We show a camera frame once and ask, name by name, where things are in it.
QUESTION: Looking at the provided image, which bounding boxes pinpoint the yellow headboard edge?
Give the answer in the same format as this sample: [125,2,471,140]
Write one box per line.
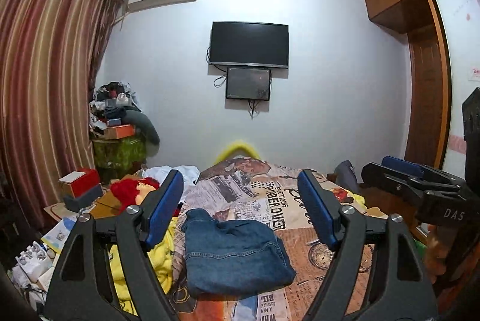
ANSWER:
[214,140,260,164]

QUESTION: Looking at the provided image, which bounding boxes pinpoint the blue denim jacket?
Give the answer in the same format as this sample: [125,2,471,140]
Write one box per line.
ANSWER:
[181,208,296,297]

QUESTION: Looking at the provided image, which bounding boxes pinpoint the yellow knit blanket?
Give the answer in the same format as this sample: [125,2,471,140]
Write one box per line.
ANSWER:
[108,215,179,317]

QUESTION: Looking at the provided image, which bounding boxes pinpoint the red and white box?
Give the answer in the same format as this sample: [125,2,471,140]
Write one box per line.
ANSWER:
[58,168,100,198]

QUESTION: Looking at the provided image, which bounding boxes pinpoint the small black wall monitor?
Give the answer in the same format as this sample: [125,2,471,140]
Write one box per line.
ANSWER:
[225,67,271,101]

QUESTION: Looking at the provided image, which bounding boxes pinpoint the brown wooden door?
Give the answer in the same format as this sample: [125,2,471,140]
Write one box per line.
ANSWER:
[405,25,443,166]

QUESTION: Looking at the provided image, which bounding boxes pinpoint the wooden board stack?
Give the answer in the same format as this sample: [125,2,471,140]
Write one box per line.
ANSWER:
[44,191,121,222]

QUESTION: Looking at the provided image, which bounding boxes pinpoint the dark bag beside bed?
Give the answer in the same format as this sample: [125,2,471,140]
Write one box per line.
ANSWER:
[334,160,360,194]

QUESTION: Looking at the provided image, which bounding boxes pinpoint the newspaper print bed cover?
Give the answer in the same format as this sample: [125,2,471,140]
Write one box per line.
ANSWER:
[164,155,389,321]

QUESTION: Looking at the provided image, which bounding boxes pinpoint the dark grey box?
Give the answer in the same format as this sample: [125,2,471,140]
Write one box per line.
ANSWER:
[64,184,103,212]

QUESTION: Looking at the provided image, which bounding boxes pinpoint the striped red curtain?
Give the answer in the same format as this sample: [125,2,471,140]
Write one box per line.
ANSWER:
[1,0,123,230]

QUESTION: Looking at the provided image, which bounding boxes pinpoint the white cloth on bed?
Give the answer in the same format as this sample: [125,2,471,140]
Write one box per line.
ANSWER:
[141,164,202,195]

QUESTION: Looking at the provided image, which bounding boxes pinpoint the orange box on pile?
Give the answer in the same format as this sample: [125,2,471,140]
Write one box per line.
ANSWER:
[103,125,136,140]

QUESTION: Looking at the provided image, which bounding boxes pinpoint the black wall television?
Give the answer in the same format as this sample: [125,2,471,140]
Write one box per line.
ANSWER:
[209,22,289,69]

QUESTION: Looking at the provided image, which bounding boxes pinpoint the white pill packs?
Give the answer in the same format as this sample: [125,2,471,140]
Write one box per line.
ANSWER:
[16,242,52,283]

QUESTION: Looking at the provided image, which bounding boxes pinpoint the red plush toy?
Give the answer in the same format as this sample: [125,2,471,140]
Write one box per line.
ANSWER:
[110,177,161,212]

